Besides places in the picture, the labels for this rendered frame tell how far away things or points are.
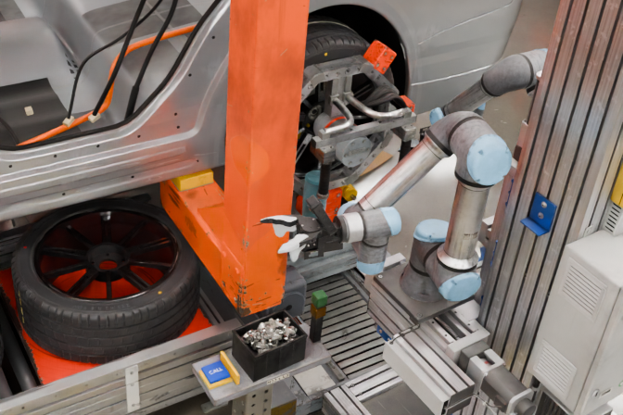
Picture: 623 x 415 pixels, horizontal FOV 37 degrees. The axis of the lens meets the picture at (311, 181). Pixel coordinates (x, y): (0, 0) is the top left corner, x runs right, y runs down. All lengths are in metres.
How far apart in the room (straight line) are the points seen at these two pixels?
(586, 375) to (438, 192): 2.22
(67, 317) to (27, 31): 1.23
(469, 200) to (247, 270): 0.84
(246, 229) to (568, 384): 1.04
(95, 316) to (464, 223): 1.30
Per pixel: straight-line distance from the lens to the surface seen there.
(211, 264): 3.21
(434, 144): 2.47
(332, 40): 3.33
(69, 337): 3.24
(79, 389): 3.13
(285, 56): 2.56
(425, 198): 4.59
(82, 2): 3.93
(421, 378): 2.71
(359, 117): 3.60
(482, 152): 2.34
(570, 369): 2.63
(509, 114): 5.41
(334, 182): 3.56
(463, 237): 2.53
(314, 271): 3.86
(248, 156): 2.69
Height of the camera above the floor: 2.70
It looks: 36 degrees down
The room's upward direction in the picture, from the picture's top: 6 degrees clockwise
